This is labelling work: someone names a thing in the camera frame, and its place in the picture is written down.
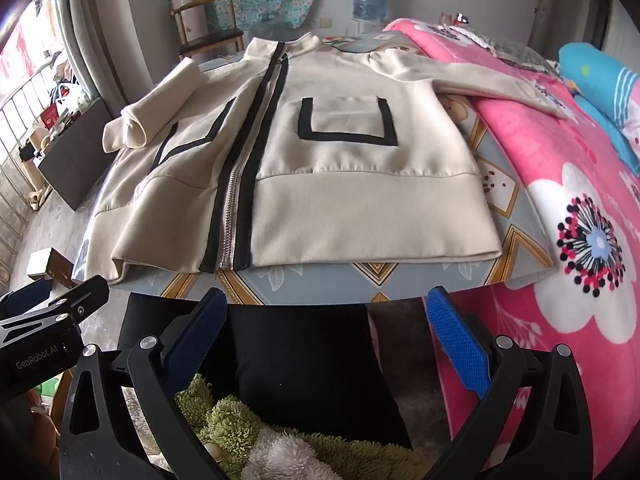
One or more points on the metal window railing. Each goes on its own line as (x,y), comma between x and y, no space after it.
(15,160)

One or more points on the red box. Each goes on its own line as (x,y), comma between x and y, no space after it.
(48,117)

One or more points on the white plastic bag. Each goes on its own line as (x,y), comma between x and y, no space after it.
(72,97)

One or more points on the red lighter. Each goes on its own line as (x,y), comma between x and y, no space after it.
(462,19)

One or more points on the fruit print tablecloth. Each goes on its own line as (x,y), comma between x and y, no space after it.
(320,282)

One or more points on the door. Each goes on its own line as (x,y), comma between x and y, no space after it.
(595,15)

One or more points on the cream zip jacket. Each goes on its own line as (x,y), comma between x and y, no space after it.
(350,200)

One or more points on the small cardboard box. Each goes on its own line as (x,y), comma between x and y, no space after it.
(50,264)

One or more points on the grey curtain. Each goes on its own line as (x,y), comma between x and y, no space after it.
(95,35)

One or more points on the clear water jug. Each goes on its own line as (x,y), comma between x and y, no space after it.
(267,25)

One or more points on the white water dispenser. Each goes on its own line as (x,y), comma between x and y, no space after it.
(365,26)

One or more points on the black garment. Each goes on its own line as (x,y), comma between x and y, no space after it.
(300,360)

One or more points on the wooden chair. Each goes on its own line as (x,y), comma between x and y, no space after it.
(210,42)

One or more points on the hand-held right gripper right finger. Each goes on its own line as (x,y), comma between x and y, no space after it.
(457,340)

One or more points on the white container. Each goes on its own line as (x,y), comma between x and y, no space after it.
(195,20)

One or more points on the wall socket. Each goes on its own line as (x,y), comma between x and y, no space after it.
(326,23)

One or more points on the blue pillow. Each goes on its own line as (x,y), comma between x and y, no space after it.
(600,85)

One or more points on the dark side cabinet with clutter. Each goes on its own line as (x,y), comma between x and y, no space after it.
(75,160)

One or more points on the hanging pink cloth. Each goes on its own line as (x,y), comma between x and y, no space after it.
(15,55)

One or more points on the grey lace-trimmed cloth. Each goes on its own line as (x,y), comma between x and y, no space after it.
(520,52)

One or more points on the pink floral blanket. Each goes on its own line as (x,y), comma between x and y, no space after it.
(525,160)

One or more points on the person's left forearm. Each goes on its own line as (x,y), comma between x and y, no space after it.
(25,440)

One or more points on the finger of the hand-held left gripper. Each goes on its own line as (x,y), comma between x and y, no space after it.
(85,296)
(30,294)

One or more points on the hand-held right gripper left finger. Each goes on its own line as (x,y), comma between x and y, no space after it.
(195,335)

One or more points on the small glass jar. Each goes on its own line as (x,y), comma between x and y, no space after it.
(446,19)

